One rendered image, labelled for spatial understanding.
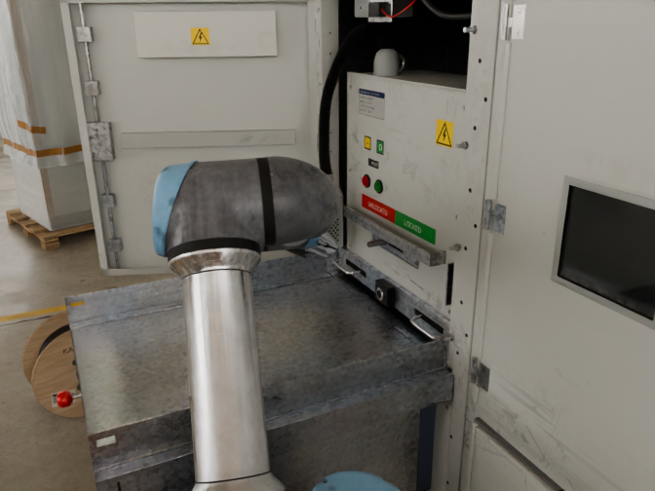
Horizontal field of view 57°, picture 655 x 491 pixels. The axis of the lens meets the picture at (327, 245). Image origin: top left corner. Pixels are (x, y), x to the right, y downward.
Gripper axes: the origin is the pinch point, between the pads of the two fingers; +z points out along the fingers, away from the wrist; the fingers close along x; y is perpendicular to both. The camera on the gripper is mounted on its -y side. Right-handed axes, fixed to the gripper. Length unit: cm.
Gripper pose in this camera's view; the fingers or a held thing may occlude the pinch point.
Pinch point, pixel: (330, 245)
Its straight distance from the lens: 140.6
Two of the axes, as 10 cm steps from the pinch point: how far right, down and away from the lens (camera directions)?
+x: 4.5, -8.9, -1.2
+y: 4.3, 3.3, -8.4
